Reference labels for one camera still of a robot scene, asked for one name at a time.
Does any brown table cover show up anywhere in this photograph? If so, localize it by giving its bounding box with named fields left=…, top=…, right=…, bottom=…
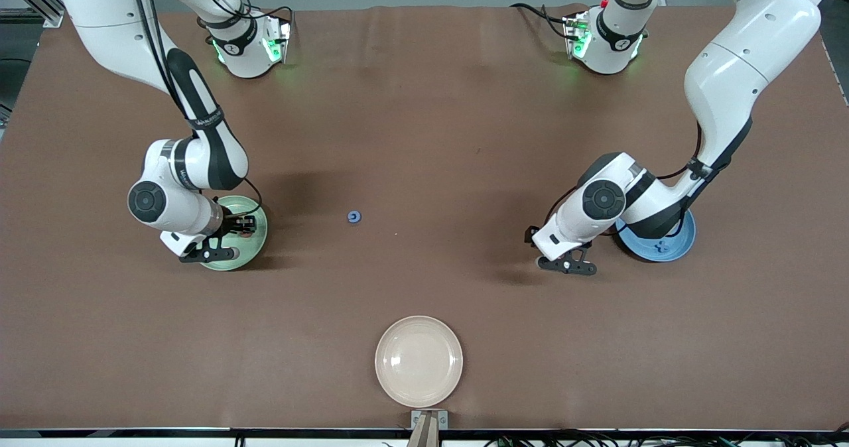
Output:
left=0, top=3, right=849, bottom=431

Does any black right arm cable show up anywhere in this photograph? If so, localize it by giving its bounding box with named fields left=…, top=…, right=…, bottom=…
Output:
left=129, top=0, right=263, bottom=216

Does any light green plate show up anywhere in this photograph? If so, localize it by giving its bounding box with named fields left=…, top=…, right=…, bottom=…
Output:
left=199, top=196, right=269, bottom=272

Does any beige post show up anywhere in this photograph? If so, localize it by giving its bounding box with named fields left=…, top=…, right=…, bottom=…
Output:
left=406, top=413, right=440, bottom=447

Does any aluminium frame profile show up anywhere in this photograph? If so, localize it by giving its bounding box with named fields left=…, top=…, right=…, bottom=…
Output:
left=0, top=0, right=65, bottom=29

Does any grey metal bracket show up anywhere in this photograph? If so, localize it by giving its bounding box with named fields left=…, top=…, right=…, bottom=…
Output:
left=410, top=409, right=449, bottom=431

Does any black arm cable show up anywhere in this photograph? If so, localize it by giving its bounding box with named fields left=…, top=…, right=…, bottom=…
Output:
left=129, top=0, right=263, bottom=216
left=544, top=122, right=704, bottom=239

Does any beige plate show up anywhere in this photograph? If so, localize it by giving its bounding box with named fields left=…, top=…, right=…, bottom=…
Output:
left=375, top=316, right=464, bottom=409

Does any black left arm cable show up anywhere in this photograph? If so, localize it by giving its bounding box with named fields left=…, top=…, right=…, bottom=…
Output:
left=544, top=122, right=704, bottom=239

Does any black base cable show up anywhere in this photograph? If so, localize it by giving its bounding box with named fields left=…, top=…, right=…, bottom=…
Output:
left=192, top=0, right=296, bottom=43
left=509, top=3, right=572, bottom=40

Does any blue plate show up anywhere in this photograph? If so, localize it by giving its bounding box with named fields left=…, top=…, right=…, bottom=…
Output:
left=616, top=210, right=696, bottom=263

